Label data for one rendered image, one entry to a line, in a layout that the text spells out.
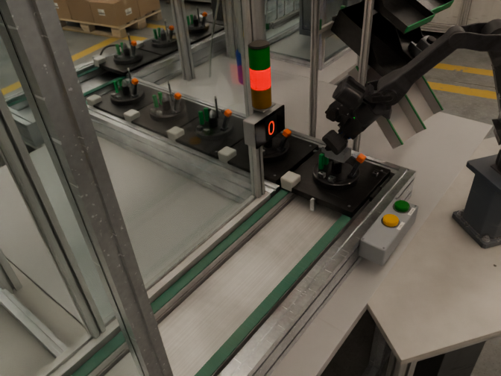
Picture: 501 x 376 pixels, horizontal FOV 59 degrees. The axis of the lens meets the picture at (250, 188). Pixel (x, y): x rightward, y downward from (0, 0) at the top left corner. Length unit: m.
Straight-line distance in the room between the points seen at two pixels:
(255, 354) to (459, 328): 0.49
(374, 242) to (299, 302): 0.27
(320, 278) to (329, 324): 0.12
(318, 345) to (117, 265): 0.72
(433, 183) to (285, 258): 0.62
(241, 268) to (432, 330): 0.48
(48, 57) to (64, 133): 0.06
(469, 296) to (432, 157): 0.61
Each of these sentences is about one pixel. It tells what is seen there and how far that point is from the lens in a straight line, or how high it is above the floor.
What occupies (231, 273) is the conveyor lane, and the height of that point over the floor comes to 0.92.
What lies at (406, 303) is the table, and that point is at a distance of 1.20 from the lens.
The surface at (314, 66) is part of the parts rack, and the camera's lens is 1.48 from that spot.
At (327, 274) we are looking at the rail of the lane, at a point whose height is 0.96.
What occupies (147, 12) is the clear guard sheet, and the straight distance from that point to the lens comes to 0.87.
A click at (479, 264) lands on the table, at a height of 0.86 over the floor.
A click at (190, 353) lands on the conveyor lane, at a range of 1.04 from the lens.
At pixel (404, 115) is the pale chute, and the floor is 1.04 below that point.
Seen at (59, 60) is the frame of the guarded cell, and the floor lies 1.67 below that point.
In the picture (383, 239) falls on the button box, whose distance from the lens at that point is 1.19.
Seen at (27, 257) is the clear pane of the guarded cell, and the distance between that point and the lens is 0.41.
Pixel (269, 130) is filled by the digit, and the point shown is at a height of 1.20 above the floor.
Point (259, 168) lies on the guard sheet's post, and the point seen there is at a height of 1.06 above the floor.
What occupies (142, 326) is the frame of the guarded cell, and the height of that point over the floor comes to 1.36.
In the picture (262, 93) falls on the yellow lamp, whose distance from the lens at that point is 1.09.
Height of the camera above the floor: 1.78
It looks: 38 degrees down
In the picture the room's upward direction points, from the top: 5 degrees counter-clockwise
